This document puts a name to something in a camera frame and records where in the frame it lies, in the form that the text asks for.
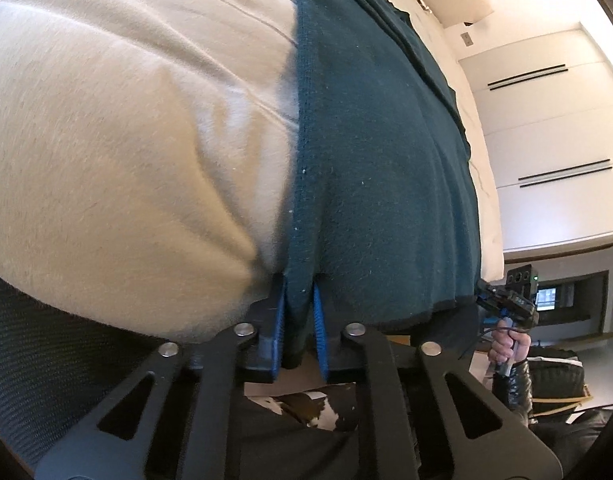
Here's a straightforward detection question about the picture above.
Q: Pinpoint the dark teal knit sweater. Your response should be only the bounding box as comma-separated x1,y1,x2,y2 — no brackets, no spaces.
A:
284,0,481,353

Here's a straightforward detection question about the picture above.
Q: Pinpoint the wall socket plate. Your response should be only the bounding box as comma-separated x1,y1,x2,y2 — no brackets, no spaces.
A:
460,32,473,47

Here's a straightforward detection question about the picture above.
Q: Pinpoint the cream bed duvet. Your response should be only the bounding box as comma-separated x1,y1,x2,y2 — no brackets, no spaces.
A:
0,0,504,341

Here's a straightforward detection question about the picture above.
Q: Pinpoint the black cable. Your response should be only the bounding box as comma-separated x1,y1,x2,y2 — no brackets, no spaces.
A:
456,324,518,366

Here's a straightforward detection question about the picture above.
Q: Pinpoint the person's right forearm black sleeve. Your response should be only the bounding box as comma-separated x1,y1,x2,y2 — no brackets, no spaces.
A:
492,360,533,427

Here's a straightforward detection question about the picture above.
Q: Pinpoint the white wardrobe with black handles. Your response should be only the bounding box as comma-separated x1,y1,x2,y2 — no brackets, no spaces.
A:
460,28,613,257

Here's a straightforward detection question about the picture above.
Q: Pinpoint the person's right hand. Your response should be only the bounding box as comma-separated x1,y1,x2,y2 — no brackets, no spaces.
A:
489,318,532,364

